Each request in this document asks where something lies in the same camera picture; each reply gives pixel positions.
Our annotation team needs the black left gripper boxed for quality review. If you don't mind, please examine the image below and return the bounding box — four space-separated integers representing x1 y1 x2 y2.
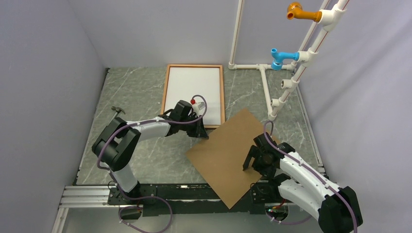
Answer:
180 115 209 140

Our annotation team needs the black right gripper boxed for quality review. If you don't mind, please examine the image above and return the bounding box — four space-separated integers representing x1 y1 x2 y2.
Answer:
243 144 276 180

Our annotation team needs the brown backing board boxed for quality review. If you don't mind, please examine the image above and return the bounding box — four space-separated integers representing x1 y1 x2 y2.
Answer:
186 108 263 209

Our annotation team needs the wooden picture frame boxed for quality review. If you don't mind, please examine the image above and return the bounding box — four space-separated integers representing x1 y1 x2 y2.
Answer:
160 64 225 130

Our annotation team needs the glossy mountain landscape photo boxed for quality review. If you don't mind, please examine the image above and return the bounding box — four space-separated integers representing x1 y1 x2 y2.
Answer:
163 67 222 125

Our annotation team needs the orange pipe elbow fitting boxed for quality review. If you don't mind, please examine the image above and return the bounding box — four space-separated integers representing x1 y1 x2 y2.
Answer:
286 2 322 22

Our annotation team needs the blue pipe elbow fitting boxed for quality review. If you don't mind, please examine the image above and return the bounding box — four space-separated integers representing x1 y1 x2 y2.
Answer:
271 48 300 71

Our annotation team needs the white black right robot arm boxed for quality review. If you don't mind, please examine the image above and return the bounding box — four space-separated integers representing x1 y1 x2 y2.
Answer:
243 133 363 233

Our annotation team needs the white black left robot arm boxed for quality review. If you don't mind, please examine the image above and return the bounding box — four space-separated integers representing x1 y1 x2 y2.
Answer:
91 99 208 204

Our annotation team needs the white PVC pipe rack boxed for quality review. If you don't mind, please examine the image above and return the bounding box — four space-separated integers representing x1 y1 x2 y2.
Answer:
228 0 349 121

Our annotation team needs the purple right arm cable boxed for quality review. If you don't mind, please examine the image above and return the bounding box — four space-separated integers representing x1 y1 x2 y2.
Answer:
263 120 359 233

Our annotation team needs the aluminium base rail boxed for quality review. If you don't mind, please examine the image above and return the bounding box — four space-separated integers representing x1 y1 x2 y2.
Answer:
52 183 320 233

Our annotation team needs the black handled claw hammer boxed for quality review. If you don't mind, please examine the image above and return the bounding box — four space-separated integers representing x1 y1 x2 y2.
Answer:
111 106 126 120

